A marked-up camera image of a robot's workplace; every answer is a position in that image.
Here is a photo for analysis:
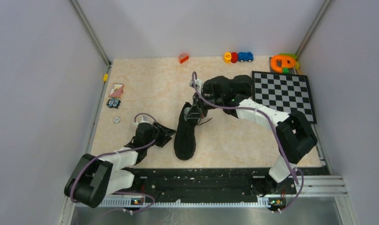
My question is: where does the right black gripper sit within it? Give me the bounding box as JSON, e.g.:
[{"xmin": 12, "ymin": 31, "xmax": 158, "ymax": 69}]
[{"xmin": 186, "ymin": 90, "xmax": 223, "ymax": 119}]

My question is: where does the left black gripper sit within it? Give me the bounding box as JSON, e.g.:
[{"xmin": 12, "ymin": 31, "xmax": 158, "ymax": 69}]
[{"xmin": 145, "ymin": 120, "xmax": 176, "ymax": 148}]

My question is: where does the black shoe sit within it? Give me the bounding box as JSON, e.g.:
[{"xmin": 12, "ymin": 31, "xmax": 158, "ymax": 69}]
[
  {"xmin": 174, "ymin": 102, "xmax": 201, "ymax": 160},
  {"xmin": 202, "ymin": 75, "xmax": 253, "ymax": 98}
]

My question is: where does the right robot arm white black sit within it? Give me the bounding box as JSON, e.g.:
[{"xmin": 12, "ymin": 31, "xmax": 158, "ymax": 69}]
[{"xmin": 174, "ymin": 75, "xmax": 318, "ymax": 193}]

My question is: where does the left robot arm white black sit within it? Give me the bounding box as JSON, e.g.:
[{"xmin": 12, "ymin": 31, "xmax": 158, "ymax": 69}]
[{"xmin": 64, "ymin": 122, "xmax": 176, "ymax": 208}]

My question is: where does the small round metal disc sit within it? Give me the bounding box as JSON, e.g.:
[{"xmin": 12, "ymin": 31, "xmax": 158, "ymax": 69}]
[{"xmin": 113, "ymin": 116, "xmax": 121, "ymax": 124}]

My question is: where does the orange toy brick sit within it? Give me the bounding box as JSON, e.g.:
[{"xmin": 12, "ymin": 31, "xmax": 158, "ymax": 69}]
[{"xmin": 178, "ymin": 53, "xmax": 189, "ymax": 64}]

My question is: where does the yellow toy cylinder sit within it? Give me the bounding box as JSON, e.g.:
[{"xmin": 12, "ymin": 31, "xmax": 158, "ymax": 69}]
[{"xmin": 223, "ymin": 52, "xmax": 232, "ymax": 63}]

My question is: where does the small blue black toy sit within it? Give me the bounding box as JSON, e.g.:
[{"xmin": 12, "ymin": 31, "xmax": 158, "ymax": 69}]
[{"xmin": 106, "ymin": 98, "xmax": 121, "ymax": 109}]

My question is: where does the pink triangle card box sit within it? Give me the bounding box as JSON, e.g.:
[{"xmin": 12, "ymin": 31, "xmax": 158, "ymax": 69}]
[{"xmin": 109, "ymin": 83, "xmax": 125, "ymax": 99}]

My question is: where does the red toy cylinder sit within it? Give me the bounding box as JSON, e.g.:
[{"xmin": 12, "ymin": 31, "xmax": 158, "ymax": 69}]
[{"xmin": 231, "ymin": 52, "xmax": 238, "ymax": 63}]

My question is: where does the blue toy car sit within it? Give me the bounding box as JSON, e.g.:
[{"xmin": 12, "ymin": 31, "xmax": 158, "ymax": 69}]
[{"xmin": 238, "ymin": 52, "xmax": 254, "ymax": 62}]

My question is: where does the black white checkerboard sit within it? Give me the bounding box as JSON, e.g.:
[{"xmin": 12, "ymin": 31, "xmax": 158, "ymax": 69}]
[{"xmin": 252, "ymin": 71, "xmax": 317, "ymax": 124}]

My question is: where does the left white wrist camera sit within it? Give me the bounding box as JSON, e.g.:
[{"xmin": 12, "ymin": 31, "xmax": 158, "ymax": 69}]
[{"xmin": 134, "ymin": 114, "xmax": 149, "ymax": 126}]

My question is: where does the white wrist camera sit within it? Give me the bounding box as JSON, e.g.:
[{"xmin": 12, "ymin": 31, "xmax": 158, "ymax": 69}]
[
  {"xmin": 134, "ymin": 114, "xmax": 149, "ymax": 126},
  {"xmin": 189, "ymin": 79, "xmax": 204, "ymax": 92}
]

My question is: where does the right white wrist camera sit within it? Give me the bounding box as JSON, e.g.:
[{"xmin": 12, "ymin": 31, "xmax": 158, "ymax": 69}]
[{"xmin": 189, "ymin": 79, "xmax": 204, "ymax": 92}]

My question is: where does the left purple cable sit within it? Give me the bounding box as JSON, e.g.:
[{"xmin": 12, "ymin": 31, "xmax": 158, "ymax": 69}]
[{"xmin": 68, "ymin": 112, "xmax": 160, "ymax": 215}]

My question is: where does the purple cable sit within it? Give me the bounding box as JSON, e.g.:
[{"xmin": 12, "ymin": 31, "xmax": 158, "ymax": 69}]
[
  {"xmin": 68, "ymin": 112, "xmax": 160, "ymax": 215},
  {"xmin": 191, "ymin": 71, "xmax": 305, "ymax": 213}
]

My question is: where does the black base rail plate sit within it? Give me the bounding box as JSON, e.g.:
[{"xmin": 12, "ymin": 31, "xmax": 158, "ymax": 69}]
[{"xmin": 101, "ymin": 167, "xmax": 335, "ymax": 208}]

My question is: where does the orange ring toy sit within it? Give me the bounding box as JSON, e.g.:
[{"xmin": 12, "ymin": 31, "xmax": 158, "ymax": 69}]
[{"xmin": 269, "ymin": 55, "xmax": 298, "ymax": 74}]

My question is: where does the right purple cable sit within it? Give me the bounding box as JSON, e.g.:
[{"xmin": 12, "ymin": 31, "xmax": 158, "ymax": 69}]
[{"xmin": 191, "ymin": 71, "xmax": 305, "ymax": 213}]

